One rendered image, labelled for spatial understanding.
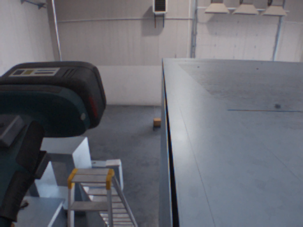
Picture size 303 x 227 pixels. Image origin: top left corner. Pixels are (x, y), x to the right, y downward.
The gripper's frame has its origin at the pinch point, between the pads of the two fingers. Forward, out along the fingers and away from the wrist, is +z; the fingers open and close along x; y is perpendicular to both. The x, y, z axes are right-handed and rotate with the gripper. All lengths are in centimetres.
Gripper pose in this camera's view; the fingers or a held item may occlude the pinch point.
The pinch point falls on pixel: (11, 148)
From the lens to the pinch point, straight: 20.0
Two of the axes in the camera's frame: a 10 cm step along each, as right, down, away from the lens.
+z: 10.0, 0.2, -0.5
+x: -0.2, -7.3, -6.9
